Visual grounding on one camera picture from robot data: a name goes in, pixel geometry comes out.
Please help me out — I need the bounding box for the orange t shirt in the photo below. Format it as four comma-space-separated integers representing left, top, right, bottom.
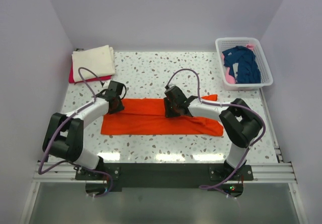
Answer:
101, 98, 224, 137

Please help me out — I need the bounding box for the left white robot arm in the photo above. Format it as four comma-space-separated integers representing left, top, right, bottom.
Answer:
38, 81, 127, 180

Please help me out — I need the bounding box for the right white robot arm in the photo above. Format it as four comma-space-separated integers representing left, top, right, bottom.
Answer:
164, 85, 266, 180

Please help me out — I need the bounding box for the folded cream t shirt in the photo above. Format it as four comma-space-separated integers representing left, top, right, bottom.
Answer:
71, 45, 116, 81

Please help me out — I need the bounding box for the folded magenta t shirt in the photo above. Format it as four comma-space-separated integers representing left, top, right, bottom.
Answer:
68, 67, 112, 84

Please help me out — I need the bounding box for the pink t shirt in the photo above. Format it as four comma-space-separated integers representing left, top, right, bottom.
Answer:
220, 43, 255, 84

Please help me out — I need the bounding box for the white plastic basket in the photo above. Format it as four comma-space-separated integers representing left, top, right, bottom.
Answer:
215, 37, 273, 91

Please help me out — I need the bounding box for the navy blue t shirt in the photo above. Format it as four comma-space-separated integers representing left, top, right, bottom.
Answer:
222, 45, 262, 84

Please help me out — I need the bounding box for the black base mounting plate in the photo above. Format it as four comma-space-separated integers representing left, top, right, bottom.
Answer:
74, 163, 254, 196

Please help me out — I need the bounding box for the aluminium frame rail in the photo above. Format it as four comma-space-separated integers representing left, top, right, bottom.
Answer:
32, 143, 299, 184

